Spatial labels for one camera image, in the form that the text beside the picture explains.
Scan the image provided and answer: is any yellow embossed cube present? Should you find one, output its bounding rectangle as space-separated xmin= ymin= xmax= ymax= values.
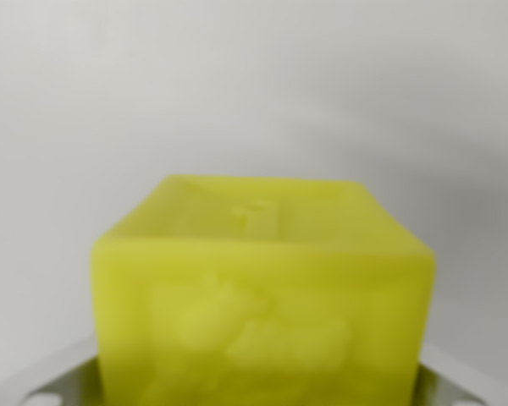
xmin=90 ymin=174 xmax=437 ymax=406

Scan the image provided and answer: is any gripper silver right finger with black tip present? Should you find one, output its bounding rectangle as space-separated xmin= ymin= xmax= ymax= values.
xmin=411 ymin=345 xmax=490 ymax=406

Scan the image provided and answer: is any gripper silver left finger with black tip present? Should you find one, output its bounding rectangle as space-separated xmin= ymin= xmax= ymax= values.
xmin=21 ymin=337 xmax=108 ymax=406

